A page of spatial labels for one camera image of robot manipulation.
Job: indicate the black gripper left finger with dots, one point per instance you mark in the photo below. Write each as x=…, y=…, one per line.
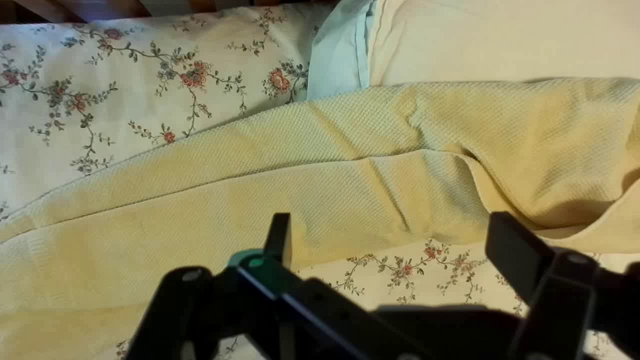
x=266, y=301

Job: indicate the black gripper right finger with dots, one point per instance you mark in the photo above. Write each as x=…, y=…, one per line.
x=566, y=301

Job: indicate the yellow waffle weave towel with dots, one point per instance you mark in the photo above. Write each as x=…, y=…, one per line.
x=332, y=166

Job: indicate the pale blue pillow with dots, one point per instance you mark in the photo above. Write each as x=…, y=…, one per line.
x=340, y=61

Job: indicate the cream white pillow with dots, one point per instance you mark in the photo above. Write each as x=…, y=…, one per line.
x=501, y=41

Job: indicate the floral print bed sheet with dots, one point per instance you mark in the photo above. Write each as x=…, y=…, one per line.
x=100, y=80

